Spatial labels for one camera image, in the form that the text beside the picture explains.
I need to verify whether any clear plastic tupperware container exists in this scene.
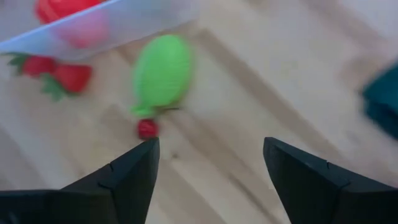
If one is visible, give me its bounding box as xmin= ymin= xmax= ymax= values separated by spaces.
xmin=0 ymin=0 xmax=200 ymax=62

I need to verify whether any red strawberry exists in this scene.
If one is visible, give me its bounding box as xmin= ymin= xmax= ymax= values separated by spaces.
xmin=40 ymin=63 xmax=93 ymax=102
xmin=1 ymin=52 xmax=58 ymax=78

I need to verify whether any dark green cloth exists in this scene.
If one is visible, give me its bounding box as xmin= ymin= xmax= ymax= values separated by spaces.
xmin=361 ymin=62 xmax=398 ymax=140

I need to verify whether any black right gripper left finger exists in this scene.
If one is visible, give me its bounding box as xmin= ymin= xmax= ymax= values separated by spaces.
xmin=0 ymin=136 xmax=161 ymax=224

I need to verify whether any green lettuce head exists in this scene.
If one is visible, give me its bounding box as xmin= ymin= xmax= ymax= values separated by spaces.
xmin=130 ymin=33 xmax=193 ymax=118

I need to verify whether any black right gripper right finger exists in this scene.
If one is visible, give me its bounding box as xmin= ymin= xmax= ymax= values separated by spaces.
xmin=262 ymin=136 xmax=398 ymax=224

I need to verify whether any red cherry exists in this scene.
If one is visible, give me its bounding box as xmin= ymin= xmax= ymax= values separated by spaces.
xmin=137 ymin=119 xmax=159 ymax=140

